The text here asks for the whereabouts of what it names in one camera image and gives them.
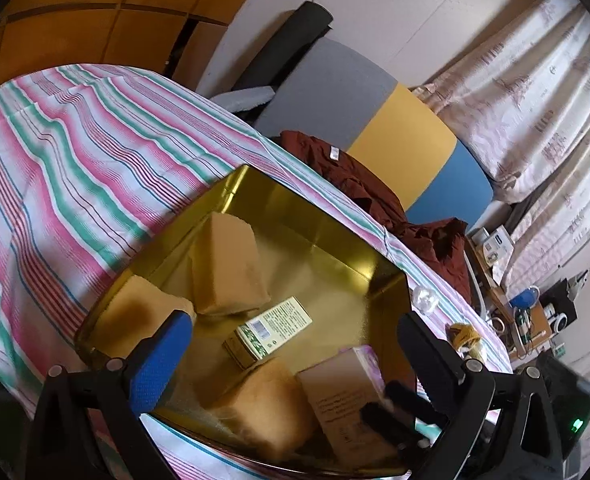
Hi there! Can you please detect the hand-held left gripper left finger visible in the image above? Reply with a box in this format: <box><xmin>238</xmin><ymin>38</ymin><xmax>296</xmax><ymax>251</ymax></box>
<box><xmin>30</xmin><ymin>310</ymin><xmax>196</xmax><ymax>480</ymax></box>

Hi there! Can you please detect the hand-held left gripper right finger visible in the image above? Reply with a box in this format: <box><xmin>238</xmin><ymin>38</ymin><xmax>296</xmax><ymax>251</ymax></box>
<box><xmin>396</xmin><ymin>311</ymin><xmax>568</xmax><ymax>480</ymax></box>

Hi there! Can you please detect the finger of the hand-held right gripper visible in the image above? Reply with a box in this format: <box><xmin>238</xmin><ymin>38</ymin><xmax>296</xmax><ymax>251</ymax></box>
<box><xmin>384</xmin><ymin>381</ymin><xmax>448</xmax><ymax>426</ymax></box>
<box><xmin>360</xmin><ymin>402</ymin><xmax>431</xmax><ymax>453</ymax></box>

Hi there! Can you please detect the white plastic wrap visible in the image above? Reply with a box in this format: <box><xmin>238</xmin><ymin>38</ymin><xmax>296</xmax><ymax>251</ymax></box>
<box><xmin>411</xmin><ymin>285</ymin><xmax>440</xmax><ymax>315</ymax></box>

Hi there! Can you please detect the pinkish brown paper box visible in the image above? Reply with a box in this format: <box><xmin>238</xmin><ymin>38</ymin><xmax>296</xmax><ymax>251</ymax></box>
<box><xmin>295</xmin><ymin>345</ymin><xmax>416</xmax><ymax>463</ymax></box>

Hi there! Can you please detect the gold metal tin box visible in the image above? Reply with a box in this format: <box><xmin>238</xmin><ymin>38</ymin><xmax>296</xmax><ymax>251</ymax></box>
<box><xmin>72</xmin><ymin>164</ymin><xmax>418</xmax><ymax>476</ymax></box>

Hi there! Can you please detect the small green white box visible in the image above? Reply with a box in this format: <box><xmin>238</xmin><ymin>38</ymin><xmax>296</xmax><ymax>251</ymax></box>
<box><xmin>222</xmin><ymin>296</ymin><xmax>312</xmax><ymax>368</ymax></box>

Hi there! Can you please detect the yellow crumpled wrapper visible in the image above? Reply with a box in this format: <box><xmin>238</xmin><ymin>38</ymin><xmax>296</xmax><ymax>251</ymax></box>
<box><xmin>449</xmin><ymin>324</ymin><xmax>478</xmax><ymax>350</ymax></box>

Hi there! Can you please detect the wooden side table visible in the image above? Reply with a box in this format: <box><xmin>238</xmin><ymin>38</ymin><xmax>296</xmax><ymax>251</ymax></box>
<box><xmin>467</xmin><ymin>232</ymin><xmax>550</xmax><ymax>361</ymax></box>

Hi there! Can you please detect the black electronic device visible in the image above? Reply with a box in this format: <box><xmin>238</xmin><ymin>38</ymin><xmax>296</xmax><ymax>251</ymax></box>
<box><xmin>540</xmin><ymin>280</ymin><xmax>578</xmax><ymax>333</ymax></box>

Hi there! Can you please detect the white carton box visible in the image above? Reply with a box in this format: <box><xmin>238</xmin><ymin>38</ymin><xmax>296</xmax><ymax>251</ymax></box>
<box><xmin>482</xmin><ymin>227</ymin><xmax>513</xmax><ymax>263</ymax></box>

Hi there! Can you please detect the maroon garment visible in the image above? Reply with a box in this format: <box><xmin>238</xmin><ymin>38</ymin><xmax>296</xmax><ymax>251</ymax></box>
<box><xmin>277</xmin><ymin>130</ymin><xmax>473</xmax><ymax>306</ymax></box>

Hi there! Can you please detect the beige printed curtain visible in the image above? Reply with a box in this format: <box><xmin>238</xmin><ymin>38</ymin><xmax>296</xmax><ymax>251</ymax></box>
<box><xmin>500</xmin><ymin>130</ymin><xmax>590</xmax><ymax>311</ymax></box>
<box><xmin>412</xmin><ymin>0</ymin><xmax>590</xmax><ymax>206</ymax></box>

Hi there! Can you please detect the pink green striped tablecloth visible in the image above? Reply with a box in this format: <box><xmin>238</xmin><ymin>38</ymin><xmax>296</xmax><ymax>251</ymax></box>
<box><xmin>0</xmin><ymin>62</ymin><xmax>516</xmax><ymax>480</ymax></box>

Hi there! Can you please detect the white wrapped chair armrest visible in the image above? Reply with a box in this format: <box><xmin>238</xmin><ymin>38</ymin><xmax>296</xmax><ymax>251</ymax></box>
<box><xmin>209</xmin><ymin>86</ymin><xmax>275</xmax><ymax>112</ymax></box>

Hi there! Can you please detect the black rolled mat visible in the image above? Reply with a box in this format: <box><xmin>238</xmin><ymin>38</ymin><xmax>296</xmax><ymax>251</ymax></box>
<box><xmin>235</xmin><ymin>1</ymin><xmax>335</xmax><ymax>92</ymax></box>

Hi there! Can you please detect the wooden wardrobe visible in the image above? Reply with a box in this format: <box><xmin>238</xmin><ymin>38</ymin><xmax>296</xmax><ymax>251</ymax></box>
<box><xmin>0</xmin><ymin>0</ymin><xmax>276</xmax><ymax>96</ymax></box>

